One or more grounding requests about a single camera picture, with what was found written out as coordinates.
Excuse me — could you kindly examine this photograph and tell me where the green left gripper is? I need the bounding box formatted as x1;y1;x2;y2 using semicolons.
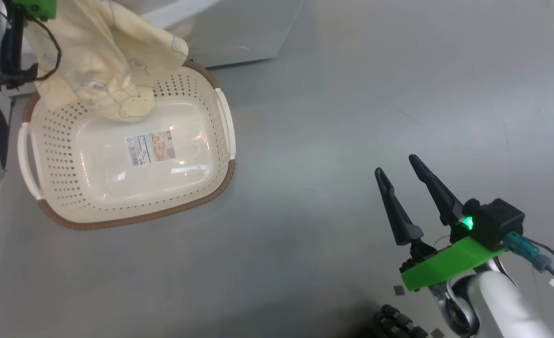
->
11;0;57;21

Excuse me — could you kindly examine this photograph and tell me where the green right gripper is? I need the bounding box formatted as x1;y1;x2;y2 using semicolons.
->
374;154;508;292

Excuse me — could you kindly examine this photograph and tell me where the cream printed garment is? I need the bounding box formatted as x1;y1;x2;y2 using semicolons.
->
23;0;190;124

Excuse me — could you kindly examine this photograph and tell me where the white front-load washing machine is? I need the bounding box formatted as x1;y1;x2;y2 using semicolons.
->
117;0;305;70

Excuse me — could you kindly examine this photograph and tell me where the basket product label sticker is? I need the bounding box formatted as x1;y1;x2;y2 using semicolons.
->
125;130;177;168

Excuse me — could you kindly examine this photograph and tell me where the cream perforated laundry basket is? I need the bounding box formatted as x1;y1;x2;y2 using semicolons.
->
17;61;237;231

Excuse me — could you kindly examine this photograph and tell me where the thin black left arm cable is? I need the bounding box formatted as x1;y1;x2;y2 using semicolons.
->
32;18;63;83

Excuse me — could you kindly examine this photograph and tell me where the teal plug right camera cable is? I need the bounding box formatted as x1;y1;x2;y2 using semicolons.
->
503;231;554;292

